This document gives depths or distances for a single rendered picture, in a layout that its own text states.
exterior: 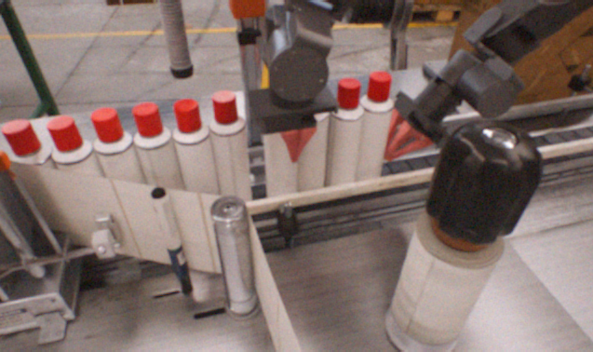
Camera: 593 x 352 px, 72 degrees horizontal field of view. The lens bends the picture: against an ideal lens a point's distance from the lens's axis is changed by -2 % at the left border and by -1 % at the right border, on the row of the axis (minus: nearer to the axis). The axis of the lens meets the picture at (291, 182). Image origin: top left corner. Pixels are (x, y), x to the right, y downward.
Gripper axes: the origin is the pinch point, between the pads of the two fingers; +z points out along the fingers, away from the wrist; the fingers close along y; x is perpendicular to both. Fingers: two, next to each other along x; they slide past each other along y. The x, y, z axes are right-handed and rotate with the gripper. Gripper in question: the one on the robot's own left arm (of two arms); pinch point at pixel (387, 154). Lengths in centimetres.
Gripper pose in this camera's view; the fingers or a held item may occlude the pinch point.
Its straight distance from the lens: 72.6
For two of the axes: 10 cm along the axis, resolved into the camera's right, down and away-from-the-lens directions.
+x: 7.6, 3.1, 5.7
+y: 2.7, 6.4, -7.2
